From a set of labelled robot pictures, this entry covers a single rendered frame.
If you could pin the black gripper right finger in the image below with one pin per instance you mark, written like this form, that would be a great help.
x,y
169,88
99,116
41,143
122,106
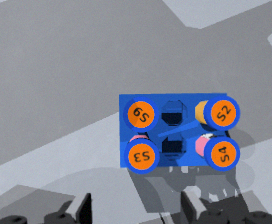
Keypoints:
x,y
195,211

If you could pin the blue tube rack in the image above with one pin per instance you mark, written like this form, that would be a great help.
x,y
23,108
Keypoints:
x,y
178,111

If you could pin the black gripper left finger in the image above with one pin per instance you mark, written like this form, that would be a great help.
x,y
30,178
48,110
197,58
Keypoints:
x,y
78,211

